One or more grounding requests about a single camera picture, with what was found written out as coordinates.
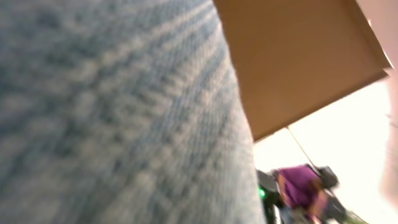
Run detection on light blue jeans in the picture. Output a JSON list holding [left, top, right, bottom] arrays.
[[1, 0, 266, 224]]

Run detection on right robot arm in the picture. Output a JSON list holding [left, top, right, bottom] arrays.
[[257, 164, 365, 224]]

